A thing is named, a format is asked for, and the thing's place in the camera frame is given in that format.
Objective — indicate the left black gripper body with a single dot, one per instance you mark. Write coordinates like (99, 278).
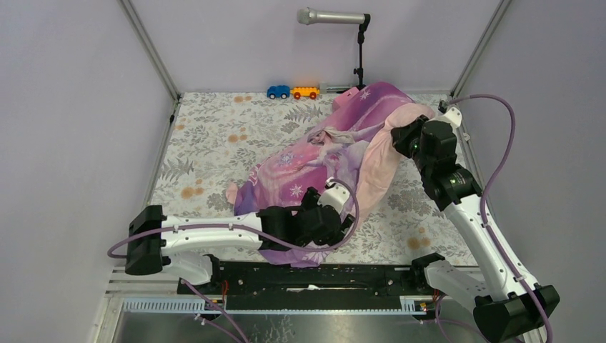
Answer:
(311, 200)

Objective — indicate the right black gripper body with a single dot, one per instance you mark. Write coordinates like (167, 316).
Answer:
(408, 143)

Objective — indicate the pink purple Elsa pillowcase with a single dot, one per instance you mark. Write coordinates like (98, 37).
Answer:
(353, 144)

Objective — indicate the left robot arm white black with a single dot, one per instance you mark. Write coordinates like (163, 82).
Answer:
(283, 235)

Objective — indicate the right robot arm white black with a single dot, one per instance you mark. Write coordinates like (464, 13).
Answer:
(508, 303)

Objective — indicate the pink wedge box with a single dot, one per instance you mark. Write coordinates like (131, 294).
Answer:
(343, 98)

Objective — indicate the orange yellow toy wagon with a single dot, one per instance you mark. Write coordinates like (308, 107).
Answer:
(308, 92)

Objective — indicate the black microphone stand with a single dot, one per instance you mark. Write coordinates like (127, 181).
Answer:
(359, 70)

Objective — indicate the blue toy car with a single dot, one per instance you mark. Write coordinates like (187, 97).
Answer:
(278, 92)

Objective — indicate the floral table mat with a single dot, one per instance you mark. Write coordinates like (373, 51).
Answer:
(218, 137)

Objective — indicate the silver microphone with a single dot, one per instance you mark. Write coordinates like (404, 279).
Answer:
(308, 16)

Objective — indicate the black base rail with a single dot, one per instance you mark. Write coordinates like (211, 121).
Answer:
(351, 288)

